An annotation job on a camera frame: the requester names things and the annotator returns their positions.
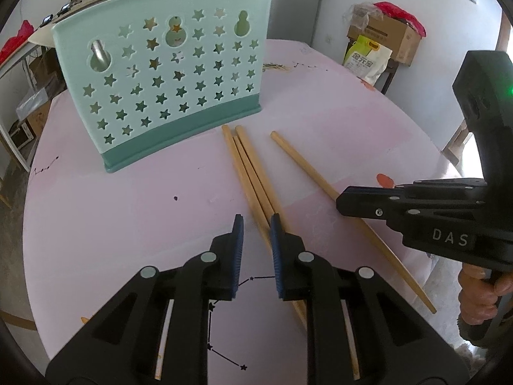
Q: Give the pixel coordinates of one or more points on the white fleece garment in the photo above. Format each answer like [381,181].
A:
[467,355]

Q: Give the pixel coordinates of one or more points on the brown cardboard box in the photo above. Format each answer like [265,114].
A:
[384,34]

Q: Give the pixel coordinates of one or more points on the green plastic utensil holder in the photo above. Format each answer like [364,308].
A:
[224,113]

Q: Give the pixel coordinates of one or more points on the white and yellow rice bag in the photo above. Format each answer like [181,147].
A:
[364,62]

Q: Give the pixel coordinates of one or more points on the metal spoon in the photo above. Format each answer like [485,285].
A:
[99,54]

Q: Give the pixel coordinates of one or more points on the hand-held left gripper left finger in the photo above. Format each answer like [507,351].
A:
[238,248]

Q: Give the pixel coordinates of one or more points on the person's right hand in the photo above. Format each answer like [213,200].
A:
[477,300]

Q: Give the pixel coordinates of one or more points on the red plastic bag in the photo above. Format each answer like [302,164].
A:
[394,10]
[10,48]

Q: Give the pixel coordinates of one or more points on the wooden chopsticks group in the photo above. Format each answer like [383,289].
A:
[240,168]

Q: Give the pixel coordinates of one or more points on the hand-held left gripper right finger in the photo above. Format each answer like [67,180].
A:
[275,248]

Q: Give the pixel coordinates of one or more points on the white side table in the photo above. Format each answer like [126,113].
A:
[40,37]

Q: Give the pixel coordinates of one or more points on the wooden chopstick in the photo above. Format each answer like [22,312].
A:
[258,168]
[304,164]
[249,172]

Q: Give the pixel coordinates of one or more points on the clear plastic wrap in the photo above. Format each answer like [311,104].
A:
[358,14]

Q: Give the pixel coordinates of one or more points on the dark wooden stool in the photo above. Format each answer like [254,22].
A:
[390,74]

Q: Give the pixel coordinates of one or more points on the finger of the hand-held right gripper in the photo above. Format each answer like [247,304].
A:
[449,182]
[368,202]

